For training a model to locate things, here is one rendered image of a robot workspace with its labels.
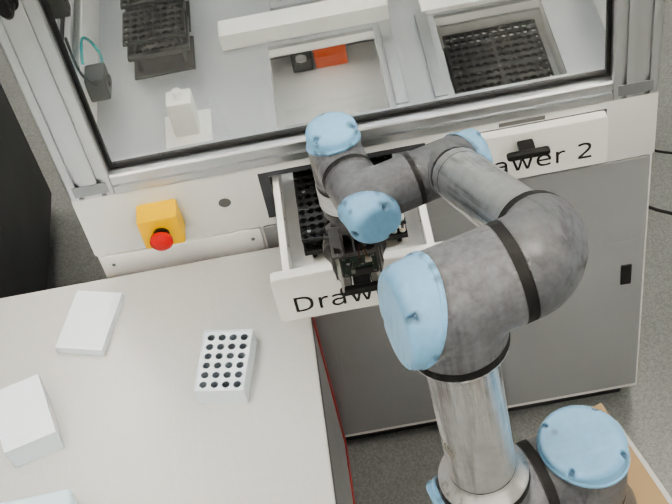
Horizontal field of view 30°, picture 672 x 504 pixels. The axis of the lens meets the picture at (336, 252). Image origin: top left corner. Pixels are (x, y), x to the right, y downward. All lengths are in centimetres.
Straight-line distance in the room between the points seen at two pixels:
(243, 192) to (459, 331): 96
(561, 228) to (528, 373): 142
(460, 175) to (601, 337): 116
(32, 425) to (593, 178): 107
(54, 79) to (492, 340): 95
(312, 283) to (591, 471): 60
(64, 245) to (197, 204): 132
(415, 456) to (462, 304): 159
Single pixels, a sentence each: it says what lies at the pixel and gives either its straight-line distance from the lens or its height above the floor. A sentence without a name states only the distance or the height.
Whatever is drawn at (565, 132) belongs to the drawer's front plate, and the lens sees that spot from 217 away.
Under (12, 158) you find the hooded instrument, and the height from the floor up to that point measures 37.
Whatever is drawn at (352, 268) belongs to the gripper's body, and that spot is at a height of 101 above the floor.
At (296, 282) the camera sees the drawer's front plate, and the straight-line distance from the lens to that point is 199.
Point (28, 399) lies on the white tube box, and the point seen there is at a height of 81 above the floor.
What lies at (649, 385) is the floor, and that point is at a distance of 294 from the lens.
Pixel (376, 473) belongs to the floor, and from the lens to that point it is 283.
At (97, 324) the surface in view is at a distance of 221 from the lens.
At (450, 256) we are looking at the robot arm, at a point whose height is 144.
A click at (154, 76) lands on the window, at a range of 201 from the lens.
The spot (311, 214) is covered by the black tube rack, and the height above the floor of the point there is 90.
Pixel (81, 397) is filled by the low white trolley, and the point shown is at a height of 76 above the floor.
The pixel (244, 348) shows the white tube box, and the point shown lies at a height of 78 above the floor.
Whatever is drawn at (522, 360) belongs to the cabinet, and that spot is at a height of 24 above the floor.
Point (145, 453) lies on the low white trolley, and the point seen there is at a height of 76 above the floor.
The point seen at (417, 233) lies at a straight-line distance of 212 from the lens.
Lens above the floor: 243
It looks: 49 degrees down
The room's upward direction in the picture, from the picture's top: 13 degrees counter-clockwise
